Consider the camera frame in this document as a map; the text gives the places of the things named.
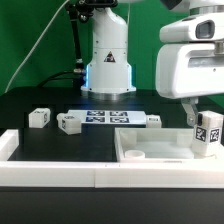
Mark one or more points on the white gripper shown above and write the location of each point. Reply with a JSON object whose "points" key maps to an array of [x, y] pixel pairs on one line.
{"points": [[189, 70]]}

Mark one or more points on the white square tabletop part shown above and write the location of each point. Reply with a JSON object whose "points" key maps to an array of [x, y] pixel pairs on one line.
{"points": [[157, 145]]}

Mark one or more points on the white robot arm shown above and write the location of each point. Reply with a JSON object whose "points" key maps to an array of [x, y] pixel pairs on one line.
{"points": [[108, 73]]}

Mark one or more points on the white marker plate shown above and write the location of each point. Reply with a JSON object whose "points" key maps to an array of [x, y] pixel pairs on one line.
{"points": [[110, 117]]}

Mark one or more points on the white U-shaped obstacle fence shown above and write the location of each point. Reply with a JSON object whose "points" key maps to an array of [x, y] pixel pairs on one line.
{"points": [[166, 174]]}

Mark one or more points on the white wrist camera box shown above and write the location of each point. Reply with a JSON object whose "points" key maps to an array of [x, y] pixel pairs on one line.
{"points": [[205, 27]]}

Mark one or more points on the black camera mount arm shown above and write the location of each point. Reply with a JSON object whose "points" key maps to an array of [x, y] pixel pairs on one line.
{"points": [[81, 11]]}

